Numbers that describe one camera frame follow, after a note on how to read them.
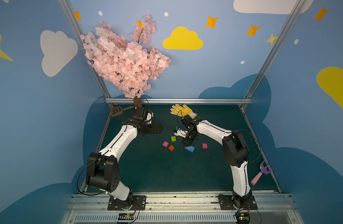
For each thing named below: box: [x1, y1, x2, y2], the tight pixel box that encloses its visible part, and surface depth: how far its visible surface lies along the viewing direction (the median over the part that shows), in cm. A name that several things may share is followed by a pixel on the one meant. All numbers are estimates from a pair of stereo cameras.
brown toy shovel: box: [110, 105, 135, 118], surface depth 117 cm
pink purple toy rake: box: [250, 160, 273, 186], surface depth 87 cm
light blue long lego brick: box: [184, 145, 195, 153], surface depth 97 cm
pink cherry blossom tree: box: [79, 14, 172, 108], surface depth 76 cm
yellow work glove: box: [170, 103, 198, 119], surface depth 121 cm
